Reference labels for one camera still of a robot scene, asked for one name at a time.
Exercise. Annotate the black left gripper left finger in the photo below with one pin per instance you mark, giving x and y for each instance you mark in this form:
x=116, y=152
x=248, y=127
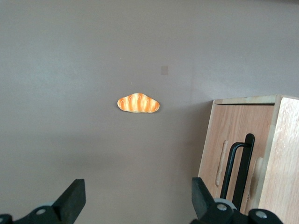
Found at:
x=72, y=196

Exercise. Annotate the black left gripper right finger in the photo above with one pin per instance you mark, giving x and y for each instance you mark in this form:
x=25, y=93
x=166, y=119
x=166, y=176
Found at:
x=202, y=198

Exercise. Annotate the wooden drawer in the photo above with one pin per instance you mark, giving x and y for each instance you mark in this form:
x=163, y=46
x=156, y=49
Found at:
x=248, y=121

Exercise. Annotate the light wooden cabinet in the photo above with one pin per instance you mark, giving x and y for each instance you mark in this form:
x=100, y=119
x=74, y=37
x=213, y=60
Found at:
x=287, y=151

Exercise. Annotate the toy croissant bread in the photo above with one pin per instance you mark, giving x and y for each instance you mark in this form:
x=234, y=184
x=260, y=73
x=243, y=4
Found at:
x=138, y=103

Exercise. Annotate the beige tape patch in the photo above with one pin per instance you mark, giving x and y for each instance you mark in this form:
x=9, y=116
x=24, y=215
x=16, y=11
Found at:
x=164, y=70

